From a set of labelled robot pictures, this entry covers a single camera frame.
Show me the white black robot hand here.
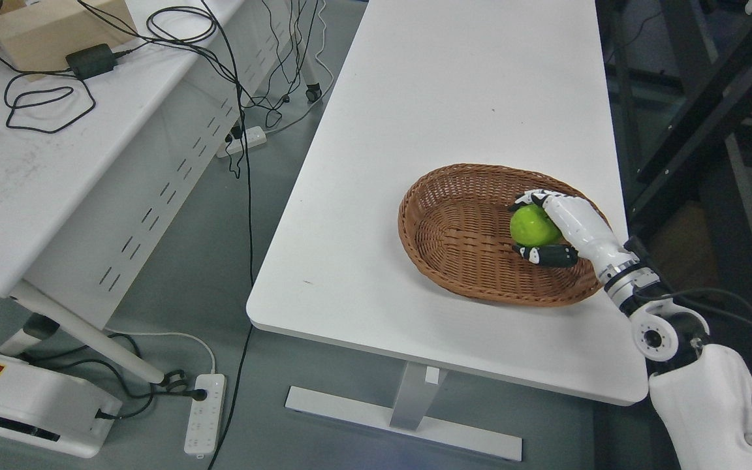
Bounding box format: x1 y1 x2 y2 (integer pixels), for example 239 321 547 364
508 189 639 285

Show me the green apple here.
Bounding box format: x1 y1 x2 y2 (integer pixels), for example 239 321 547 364
510 204 562 247

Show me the white robot base unit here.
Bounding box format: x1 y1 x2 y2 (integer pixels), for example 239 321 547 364
0 355 122 458

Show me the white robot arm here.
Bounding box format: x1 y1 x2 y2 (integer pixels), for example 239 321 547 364
589 237 752 469

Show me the black metal shelf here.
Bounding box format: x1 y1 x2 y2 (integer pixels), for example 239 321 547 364
595 0 752 470

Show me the brown wicker basket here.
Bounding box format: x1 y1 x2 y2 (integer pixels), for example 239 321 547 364
398 163 602 307

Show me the white standing desk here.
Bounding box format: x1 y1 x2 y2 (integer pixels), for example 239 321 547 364
247 1 648 469

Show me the white power strip far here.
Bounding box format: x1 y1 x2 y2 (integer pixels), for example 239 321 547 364
215 126 268 159

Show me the white power strip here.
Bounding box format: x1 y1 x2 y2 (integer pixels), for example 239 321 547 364
215 126 268 159
184 373 227 458

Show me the white power strip near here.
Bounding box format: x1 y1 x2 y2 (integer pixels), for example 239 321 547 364
184 373 227 458

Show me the white folding table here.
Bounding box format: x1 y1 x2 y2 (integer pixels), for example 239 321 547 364
0 1 301 384

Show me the black power adapter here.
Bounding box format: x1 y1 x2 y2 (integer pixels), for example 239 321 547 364
65 44 118 80

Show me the cardboard box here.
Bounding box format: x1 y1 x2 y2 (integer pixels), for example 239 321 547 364
0 1 137 72

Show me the long black floor cable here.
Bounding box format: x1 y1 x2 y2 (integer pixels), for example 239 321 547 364
200 0 256 470

